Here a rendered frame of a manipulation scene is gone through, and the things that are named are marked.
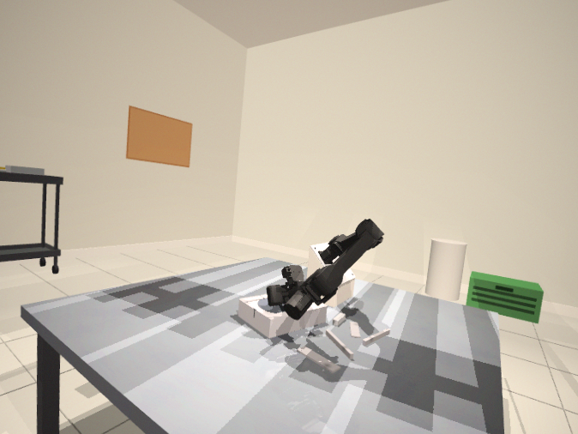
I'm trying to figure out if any grey metal disc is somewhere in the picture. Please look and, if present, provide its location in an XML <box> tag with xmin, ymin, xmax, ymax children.
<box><xmin>257</xmin><ymin>298</ymin><xmax>285</xmax><ymax>314</ymax></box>

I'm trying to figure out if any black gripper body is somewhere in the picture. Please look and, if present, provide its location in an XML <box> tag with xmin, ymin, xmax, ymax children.
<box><xmin>266</xmin><ymin>281</ymin><xmax>302</xmax><ymax>306</ymax></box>

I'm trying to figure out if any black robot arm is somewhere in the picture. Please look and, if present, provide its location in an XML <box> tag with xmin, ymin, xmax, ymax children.
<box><xmin>281</xmin><ymin>219</ymin><xmax>384</xmax><ymax>321</ymax></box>

